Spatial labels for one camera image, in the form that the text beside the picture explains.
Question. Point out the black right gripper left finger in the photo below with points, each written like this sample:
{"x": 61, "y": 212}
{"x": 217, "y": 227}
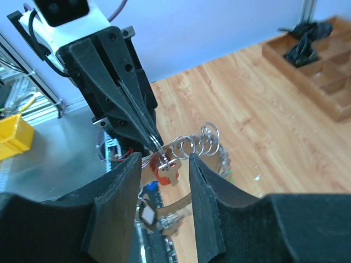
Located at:
{"x": 91, "y": 224}

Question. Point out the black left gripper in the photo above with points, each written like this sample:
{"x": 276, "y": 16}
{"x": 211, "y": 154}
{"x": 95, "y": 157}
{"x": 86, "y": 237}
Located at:
{"x": 115, "y": 90}

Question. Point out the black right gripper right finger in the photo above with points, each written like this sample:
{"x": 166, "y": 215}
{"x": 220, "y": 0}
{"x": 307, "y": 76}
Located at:
{"x": 232, "y": 225}

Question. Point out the key with red tag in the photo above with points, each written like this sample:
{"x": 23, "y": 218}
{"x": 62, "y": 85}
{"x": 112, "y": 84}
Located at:
{"x": 166, "y": 171}

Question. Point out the metal disc with keyrings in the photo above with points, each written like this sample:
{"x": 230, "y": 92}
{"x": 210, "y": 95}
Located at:
{"x": 203, "y": 146}

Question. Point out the black key tag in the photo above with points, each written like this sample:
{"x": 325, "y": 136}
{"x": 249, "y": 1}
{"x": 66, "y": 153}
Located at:
{"x": 148, "y": 214}

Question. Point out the blue key tag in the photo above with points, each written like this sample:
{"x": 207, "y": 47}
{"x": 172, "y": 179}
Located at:
{"x": 152, "y": 185}

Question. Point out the yellow plastic bin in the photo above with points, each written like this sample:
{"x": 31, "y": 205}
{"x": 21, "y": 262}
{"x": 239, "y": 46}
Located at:
{"x": 16, "y": 136}

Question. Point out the wooden compartment tray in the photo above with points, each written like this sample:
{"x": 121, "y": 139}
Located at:
{"x": 327, "y": 81}

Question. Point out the dark rolled cloth middle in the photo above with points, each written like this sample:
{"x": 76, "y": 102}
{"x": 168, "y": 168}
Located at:
{"x": 303, "y": 53}

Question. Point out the dark rolled cloth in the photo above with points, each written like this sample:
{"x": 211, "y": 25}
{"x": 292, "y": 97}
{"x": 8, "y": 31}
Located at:
{"x": 313, "y": 30}
{"x": 303, "y": 53}

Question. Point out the dark rolled cloth left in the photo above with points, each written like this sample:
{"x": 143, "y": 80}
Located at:
{"x": 313, "y": 30}

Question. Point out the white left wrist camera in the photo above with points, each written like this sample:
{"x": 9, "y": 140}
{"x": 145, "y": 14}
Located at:
{"x": 59, "y": 23}

